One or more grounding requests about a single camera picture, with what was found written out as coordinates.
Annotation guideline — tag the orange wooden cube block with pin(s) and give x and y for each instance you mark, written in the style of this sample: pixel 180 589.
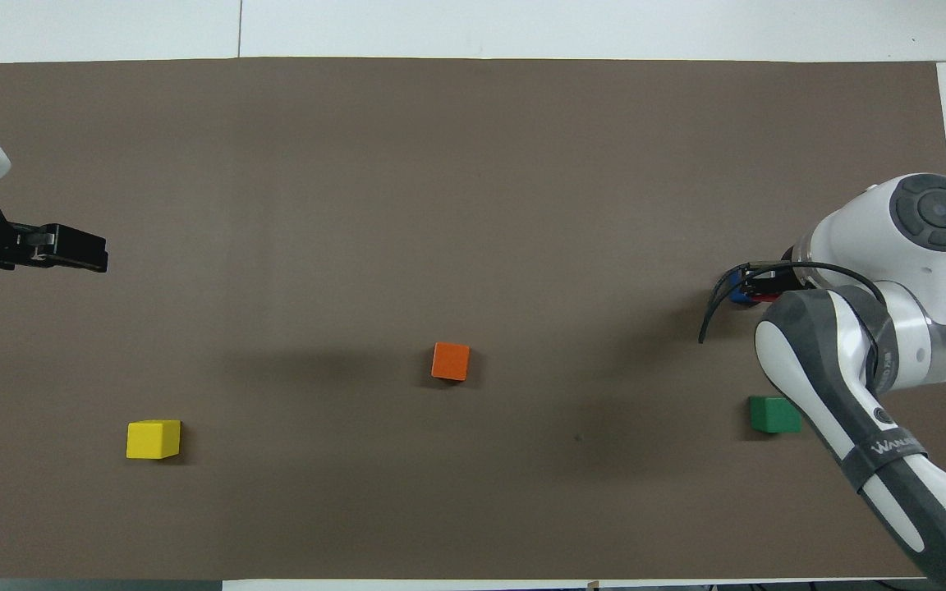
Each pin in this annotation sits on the orange wooden cube block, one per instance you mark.
pixel 450 361

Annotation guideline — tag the blue wooden cube block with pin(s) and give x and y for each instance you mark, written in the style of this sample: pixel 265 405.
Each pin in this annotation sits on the blue wooden cube block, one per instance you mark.
pixel 737 291

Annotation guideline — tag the red wooden cube block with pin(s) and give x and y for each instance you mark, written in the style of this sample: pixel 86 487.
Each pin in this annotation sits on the red wooden cube block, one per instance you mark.
pixel 760 299

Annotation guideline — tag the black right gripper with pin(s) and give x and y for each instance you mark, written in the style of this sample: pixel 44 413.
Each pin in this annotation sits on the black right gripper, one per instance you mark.
pixel 793 258

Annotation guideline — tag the yellow wooden cube block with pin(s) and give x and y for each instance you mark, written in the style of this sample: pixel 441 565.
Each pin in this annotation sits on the yellow wooden cube block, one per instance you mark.
pixel 153 439

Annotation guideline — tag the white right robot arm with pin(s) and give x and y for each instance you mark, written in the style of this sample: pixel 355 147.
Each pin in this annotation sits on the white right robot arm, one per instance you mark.
pixel 933 271

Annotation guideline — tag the green wooden cube block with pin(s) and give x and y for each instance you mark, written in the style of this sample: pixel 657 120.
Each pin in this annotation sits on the green wooden cube block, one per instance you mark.
pixel 773 414

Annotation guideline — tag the brown table mat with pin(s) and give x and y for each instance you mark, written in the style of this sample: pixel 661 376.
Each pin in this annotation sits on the brown table mat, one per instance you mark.
pixel 473 205

